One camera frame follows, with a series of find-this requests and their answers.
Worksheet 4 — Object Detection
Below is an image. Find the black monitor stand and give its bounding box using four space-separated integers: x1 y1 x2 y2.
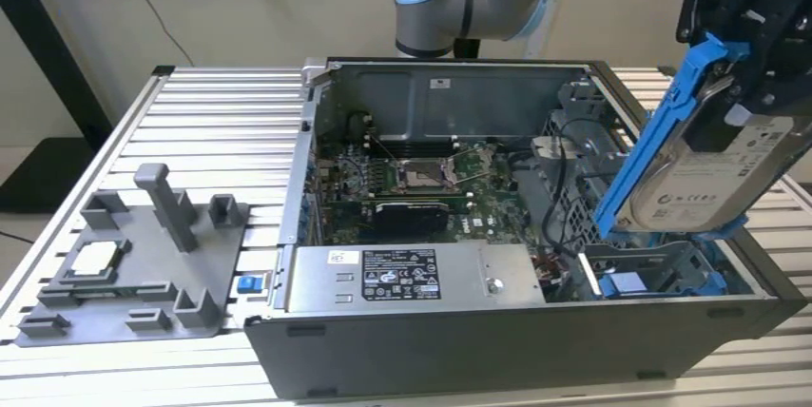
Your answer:
0 0 115 214

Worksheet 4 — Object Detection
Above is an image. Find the black RAM slot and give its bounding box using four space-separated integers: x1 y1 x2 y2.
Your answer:
378 135 458 154

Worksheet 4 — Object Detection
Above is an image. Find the open grey PC case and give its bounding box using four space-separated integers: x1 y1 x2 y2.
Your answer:
243 55 810 401

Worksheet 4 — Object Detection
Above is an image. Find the grey disk bay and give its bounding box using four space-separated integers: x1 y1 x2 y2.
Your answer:
573 238 730 301

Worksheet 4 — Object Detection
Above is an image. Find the silver power supply unit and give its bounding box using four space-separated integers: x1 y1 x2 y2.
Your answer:
282 243 547 311

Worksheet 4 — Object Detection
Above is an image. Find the black graphics card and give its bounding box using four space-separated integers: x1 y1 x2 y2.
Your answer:
370 201 453 242

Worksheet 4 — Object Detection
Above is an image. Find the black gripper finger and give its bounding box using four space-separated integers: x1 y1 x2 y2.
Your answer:
686 102 761 152

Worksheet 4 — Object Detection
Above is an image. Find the blue plastic carrier tab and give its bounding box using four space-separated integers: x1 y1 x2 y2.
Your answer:
687 271 727 297

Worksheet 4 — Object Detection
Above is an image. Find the grey metal drive cage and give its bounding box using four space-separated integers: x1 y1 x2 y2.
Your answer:
510 107 651 256

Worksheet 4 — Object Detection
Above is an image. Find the silver CPU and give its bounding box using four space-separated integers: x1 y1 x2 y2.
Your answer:
65 242 122 279

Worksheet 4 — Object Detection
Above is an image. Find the blue carrier in bay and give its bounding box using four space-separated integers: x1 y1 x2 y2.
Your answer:
598 273 647 295

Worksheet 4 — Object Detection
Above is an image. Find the CPU socket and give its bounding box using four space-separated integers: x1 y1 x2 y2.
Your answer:
395 157 455 189

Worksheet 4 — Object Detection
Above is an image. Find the metal socket cover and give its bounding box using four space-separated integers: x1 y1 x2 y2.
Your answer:
447 144 497 179

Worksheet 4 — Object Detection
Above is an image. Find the long black wire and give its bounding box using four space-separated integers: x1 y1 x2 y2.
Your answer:
542 116 619 256

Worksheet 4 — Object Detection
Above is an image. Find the hard disk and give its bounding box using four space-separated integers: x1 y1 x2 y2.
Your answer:
591 30 812 242

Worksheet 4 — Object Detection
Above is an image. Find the thin metal locking lever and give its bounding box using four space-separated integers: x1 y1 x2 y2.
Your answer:
371 134 402 165

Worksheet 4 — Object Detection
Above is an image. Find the green motherboard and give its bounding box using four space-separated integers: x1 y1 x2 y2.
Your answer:
313 138 546 246

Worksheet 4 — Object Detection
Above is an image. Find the grey plastic parts rack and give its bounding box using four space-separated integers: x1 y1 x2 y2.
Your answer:
11 163 251 347

